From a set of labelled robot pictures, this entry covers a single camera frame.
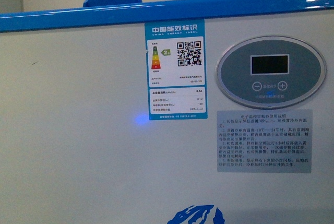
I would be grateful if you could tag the grey instruction sticker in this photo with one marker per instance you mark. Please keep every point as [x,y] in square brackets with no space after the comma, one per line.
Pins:
[260,141]

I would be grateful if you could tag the blue penguin decal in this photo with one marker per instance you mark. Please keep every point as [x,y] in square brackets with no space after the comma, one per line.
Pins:
[201,214]

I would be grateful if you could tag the oval grey control panel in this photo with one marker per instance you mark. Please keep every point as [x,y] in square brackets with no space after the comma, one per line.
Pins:
[270,72]

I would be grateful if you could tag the white blue chest freezer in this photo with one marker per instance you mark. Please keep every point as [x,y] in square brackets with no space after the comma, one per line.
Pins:
[77,143]

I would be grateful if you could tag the blue energy label sticker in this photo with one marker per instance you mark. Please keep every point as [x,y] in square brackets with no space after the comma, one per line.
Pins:
[176,70]

